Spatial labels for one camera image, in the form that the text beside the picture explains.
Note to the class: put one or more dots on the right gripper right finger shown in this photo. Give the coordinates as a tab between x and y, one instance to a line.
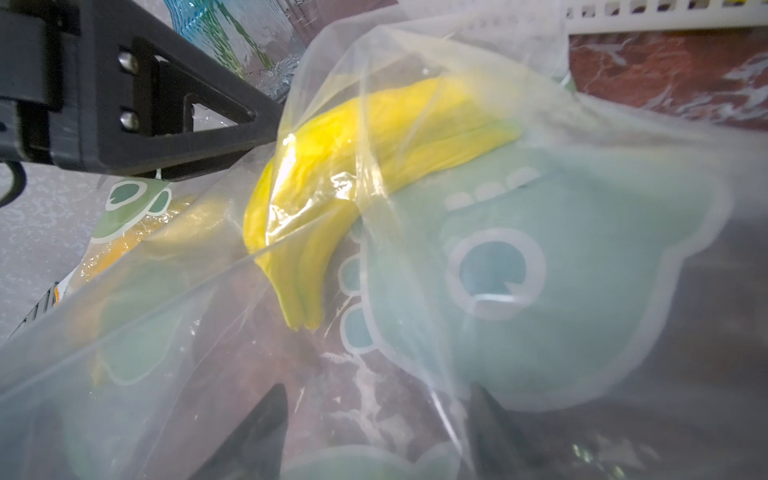
507	444

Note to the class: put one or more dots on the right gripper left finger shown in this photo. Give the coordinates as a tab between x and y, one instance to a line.
254	449

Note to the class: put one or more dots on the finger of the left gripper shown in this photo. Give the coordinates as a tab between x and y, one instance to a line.
104	87

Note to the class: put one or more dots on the zip-top bag with bananas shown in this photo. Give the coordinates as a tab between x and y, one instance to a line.
606	271
143	218

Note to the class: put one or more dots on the white plastic basket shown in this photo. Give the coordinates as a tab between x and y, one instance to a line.
597	17

